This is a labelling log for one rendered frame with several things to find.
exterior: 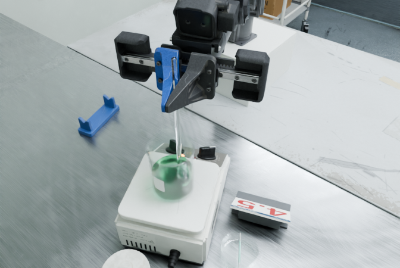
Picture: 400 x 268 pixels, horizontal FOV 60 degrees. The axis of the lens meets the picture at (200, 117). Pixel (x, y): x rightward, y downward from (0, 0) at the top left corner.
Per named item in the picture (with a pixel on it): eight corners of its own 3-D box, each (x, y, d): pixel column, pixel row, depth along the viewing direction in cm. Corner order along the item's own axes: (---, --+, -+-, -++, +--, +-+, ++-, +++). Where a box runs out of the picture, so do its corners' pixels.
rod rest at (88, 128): (107, 104, 77) (104, 91, 75) (120, 108, 76) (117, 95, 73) (77, 133, 70) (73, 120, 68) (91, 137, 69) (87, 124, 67)
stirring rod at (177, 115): (177, 178, 49) (169, 56, 36) (181, 177, 49) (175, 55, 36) (179, 182, 48) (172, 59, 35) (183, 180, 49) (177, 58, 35)
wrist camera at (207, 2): (181, 25, 46) (181, -26, 41) (237, 36, 44) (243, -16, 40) (165, 49, 41) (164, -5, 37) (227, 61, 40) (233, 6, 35)
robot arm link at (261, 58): (143, 49, 51) (139, 9, 47) (270, 69, 47) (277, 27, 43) (118, 80, 45) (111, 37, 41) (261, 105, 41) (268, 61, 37)
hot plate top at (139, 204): (146, 153, 55) (146, 149, 55) (221, 167, 53) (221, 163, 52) (115, 217, 47) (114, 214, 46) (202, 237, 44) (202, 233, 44)
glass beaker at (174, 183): (199, 203, 48) (199, 162, 42) (152, 209, 47) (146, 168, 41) (191, 164, 53) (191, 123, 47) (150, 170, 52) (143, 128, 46)
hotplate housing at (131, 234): (162, 152, 66) (159, 121, 61) (230, 164, 64) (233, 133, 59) (113, 262, 50) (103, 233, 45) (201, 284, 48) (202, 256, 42)
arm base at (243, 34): (234, 27, 82) (237, 2, 78) (258, 36, 79) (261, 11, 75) (216, 37, 78) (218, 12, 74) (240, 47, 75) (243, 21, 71)
